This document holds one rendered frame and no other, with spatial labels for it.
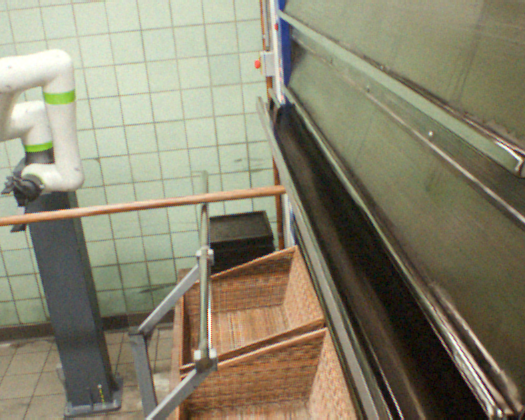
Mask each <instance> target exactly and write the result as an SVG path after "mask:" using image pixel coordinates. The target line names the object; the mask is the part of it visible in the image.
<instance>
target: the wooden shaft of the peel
mask: <svg viewBox="0 0 525 420"><path fill-rule="evenodd" d="M283 194H286V191H285V188H284V185H277V186H270V187H261V188H252V189H244V190H235V191H226V192H219V193H210V194H201V195H193V196H184V197H168V198H159V199H150V200H142V201H133V202H126V203H117V204H109V205H100V206H91V207H83V208H75V209H67V210H58V211H50V212H42V213H33V214H26V215H17V216H9V217H1V218H0V226H8V225H16V224H24V223H32V222H41V221H57V220H65V219H74V218H82V217H90V216H98V215H107V214H115V213H123V212H131V211H140V210H149V209H156V208H165V207H173V206H182V205H191V204H198V203H207V202H216V201H224V200H232V199H241V198H249V197H267V196H275V195H283Z"/></svg>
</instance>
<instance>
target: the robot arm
mask: <svg viewBox="0 0 525 420"><path fill-rule="evenodd" d="M72 61H73V60H72V59H71V57H70V56H69V55H68V54H67V53H66V52H64V51H62V50H60V49H50V50H46V51H43V52H39V53H35V54H30V55H25V56H21V57H7V58H2V59H0V143H2V142H6V141H10V140H14V139H18V138H19V139H20V140H21V144H22V146H23V148H24V151H25V158H24V160H23V163H24V165H25V166H27V167H26V168H25V169H24V170H23V172H22V174H21V177H20V178H17V177H16V176H6V180H8V181H6V182H4V185H5V187H4V189H3V191H2V192H1V195H6V194H10V193H11V192H12V191H13V193H14V197H15V199H16V203H17V204H16V209H17V210H18V212H17V215H26V214H30V211H29V210H28V204H29V202H31V201H33V200H36V199H37V198H38V197H39V196H40V194H41V193H42V192H47V191H67V192H74V191H76V190H78V189H79V188H81V187H82V185H83V184H84V181H85V174H84V170H83V167H82V162H81V158H80V153H79V147H78V139H77V135H78V130H77V97H76V88H75V77H74V67H73V62H72ZM39 86H41V90H42V95H43V99H44V100H43V101H41V102H38V101H31V102H26V103H22V104H17V105H15V104H16V102H17V100H18V98H19V97H20V95H21V93H22V92H23V91H25V90H27V89H31V88H35V87H39ZM55 162H56V164H55V165H52V163H55ZM19 206H21V207H19ZM27 226H28V223H24V224H16V225H14V226H13V227H12V229H11V230H10V233H16V232H21V231H27Z"/></svg>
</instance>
